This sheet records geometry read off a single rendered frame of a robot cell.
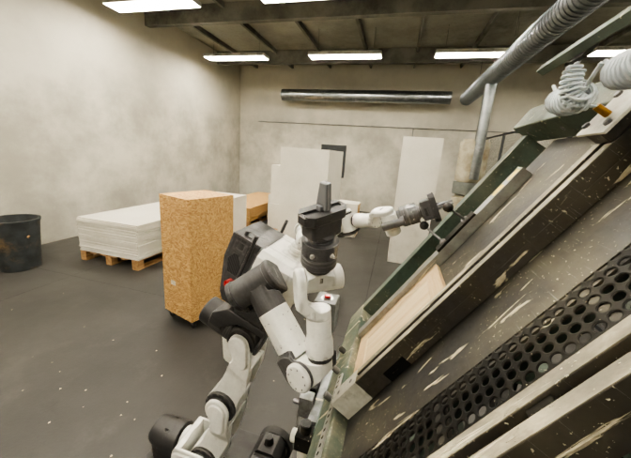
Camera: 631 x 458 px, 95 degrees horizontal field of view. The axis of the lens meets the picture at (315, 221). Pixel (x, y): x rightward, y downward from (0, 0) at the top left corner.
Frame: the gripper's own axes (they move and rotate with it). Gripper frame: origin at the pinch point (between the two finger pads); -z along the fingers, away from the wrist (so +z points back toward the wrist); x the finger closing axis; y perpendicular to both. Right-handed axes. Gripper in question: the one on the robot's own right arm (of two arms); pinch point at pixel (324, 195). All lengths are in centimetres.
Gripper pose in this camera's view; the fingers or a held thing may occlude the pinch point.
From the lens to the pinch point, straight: 62.4
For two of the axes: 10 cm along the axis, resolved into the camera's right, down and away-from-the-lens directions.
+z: -0.7, 8.7, 4.9
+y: 6.4, 4.1, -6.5
